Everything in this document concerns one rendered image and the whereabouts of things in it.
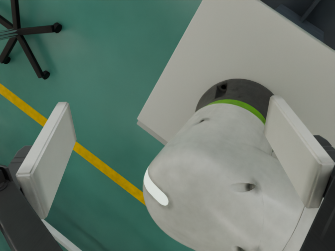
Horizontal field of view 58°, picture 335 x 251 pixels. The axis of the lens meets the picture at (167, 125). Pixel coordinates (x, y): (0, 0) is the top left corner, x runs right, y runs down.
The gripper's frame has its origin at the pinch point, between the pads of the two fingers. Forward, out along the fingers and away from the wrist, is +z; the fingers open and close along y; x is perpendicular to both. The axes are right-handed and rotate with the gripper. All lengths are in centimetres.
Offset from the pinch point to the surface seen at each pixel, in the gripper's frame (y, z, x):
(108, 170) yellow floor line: -33, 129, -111
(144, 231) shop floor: -13, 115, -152
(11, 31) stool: -77, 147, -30
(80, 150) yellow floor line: -52, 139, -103
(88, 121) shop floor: -42, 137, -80
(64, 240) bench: -69, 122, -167
